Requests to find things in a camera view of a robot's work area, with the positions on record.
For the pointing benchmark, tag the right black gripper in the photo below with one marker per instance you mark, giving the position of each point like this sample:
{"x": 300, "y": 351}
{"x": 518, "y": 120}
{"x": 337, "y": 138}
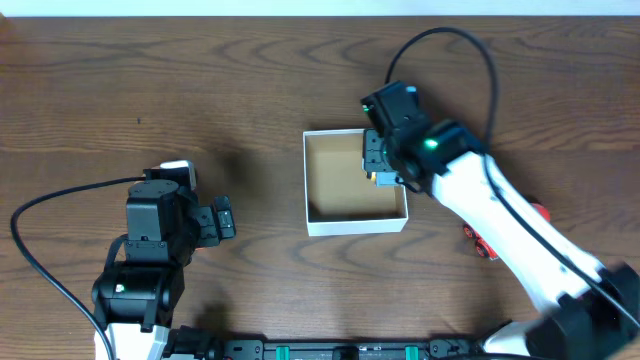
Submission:
{"x": 375, "y": 153}

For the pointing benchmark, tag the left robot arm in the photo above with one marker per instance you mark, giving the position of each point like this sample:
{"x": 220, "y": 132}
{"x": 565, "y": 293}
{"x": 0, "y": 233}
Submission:
{"x": 143, "y": 278}

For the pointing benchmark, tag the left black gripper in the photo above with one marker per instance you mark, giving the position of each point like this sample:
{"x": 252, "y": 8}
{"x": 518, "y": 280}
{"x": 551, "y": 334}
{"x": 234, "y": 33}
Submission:
{"x": 209, "y": 226}

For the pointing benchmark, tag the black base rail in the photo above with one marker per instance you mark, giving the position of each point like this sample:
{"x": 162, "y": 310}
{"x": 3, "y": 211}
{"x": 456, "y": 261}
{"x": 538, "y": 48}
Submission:
{"x": 325, "y": 350}

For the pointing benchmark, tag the red round toy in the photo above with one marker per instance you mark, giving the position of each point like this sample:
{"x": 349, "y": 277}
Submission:
{"x": 542, "y": 211}

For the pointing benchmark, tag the white cardboard box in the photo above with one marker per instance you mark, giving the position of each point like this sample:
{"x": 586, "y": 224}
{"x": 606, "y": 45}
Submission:
{"x": 340, "y": 199}

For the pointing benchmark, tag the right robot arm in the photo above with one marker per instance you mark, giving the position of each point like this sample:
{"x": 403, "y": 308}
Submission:
{"x": 586, "y": 310}

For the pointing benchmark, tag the red toy fire truck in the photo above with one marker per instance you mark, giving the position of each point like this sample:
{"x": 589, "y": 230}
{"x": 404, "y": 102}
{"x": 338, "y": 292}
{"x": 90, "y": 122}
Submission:
{"x": 481, "y": 246}

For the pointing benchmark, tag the yellow grey toy dump truck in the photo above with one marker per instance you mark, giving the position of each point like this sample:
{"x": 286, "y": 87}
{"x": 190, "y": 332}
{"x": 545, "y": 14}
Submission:
{"x": 384, "y": 179}

